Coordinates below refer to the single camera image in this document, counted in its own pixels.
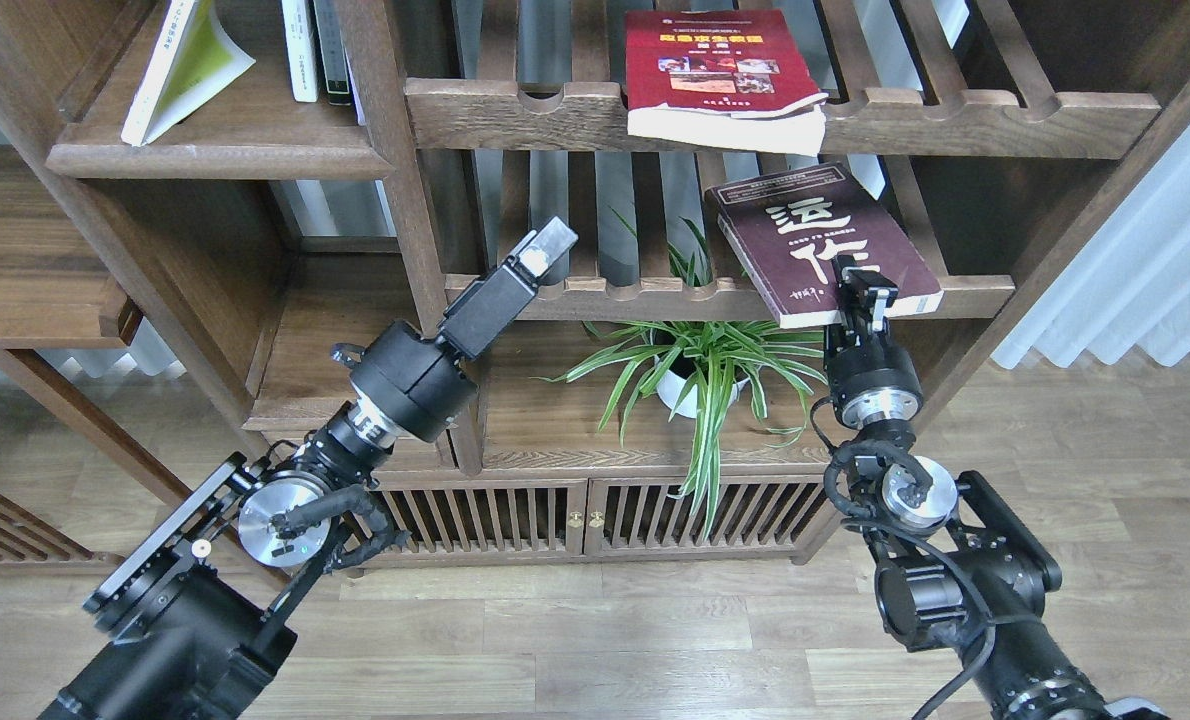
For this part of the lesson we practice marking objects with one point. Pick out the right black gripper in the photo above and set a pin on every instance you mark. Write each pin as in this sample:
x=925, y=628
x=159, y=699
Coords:
x=871, y=377

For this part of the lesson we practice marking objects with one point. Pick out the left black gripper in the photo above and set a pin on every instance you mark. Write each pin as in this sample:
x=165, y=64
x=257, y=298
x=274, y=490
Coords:
x=414, y=385

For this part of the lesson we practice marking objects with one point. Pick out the dark maroon book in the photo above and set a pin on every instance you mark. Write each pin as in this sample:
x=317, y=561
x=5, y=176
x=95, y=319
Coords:
x=786, y=229

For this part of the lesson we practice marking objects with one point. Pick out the yellow green cover book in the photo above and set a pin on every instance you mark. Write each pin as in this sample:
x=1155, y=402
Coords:
x=192, y=61

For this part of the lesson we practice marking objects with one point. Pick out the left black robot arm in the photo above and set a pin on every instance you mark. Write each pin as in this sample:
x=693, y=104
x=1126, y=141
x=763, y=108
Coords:
x=197, y=615

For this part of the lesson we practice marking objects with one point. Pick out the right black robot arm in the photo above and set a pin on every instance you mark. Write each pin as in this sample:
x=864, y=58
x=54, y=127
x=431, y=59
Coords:
x=956, y=568

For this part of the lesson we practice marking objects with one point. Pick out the dark wooden bookshelf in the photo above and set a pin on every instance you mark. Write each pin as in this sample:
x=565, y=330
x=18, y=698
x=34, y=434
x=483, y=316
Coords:
x=261, y=229

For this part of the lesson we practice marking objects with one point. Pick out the green spider plant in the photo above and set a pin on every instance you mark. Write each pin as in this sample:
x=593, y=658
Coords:
x=763, y=350

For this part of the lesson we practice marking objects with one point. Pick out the white plant pot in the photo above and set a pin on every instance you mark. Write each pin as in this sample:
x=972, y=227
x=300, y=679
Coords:
x=671, y=388

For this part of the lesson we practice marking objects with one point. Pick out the red cover book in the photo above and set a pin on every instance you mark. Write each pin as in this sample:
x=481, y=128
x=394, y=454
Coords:
x=731, y=80

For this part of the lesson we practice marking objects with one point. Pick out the white upright book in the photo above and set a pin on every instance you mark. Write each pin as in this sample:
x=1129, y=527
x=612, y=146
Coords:
x=300, y=39

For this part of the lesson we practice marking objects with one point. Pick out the white curtain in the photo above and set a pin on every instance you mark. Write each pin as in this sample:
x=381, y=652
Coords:
x=1128, y=288

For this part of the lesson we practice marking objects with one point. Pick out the dark upright book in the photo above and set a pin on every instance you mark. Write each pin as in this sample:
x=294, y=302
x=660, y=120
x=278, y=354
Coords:
x=334, y=63

